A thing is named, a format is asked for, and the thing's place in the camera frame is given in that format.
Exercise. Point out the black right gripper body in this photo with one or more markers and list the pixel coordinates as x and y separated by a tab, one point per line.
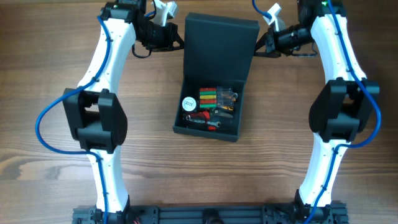
269	43

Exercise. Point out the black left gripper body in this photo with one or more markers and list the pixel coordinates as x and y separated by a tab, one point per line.
171	37

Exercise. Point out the dark green box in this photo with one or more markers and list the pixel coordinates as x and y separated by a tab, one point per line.
218	52

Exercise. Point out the white round tape measure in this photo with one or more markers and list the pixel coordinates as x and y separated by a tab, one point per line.
189	104

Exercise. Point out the silver socket wrench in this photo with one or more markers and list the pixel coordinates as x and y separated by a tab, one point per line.
216	124

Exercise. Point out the precision screwdriver set pack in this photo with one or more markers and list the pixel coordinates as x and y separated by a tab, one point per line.
217	97

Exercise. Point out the red handled pruning shears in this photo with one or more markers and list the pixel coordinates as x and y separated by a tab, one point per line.
212	115

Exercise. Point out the orange black needle nose pliers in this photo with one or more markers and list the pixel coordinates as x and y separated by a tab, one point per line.
228	108

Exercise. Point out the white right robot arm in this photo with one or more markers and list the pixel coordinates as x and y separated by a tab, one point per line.
345	115

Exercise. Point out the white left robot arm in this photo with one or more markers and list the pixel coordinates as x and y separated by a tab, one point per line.
95	116

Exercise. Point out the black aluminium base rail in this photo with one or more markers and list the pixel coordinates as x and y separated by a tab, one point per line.
268	213

